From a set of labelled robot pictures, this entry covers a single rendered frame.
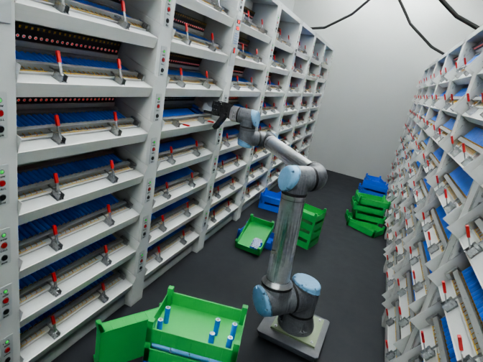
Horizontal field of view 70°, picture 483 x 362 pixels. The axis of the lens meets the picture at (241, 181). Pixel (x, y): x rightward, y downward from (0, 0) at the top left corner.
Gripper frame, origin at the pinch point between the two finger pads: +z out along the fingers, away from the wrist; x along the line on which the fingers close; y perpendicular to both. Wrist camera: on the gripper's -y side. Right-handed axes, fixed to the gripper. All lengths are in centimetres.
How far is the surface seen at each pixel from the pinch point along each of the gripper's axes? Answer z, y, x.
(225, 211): -4, -85, -57
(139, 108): -2, 3, 61
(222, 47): -5.2, 37.1, -6.5
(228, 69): -9.1, 25.9, -11.5
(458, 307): -135, -29, 82
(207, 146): -4.1, -22.5, -7.0
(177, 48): -8, 31, 45
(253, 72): 0, 26, -79
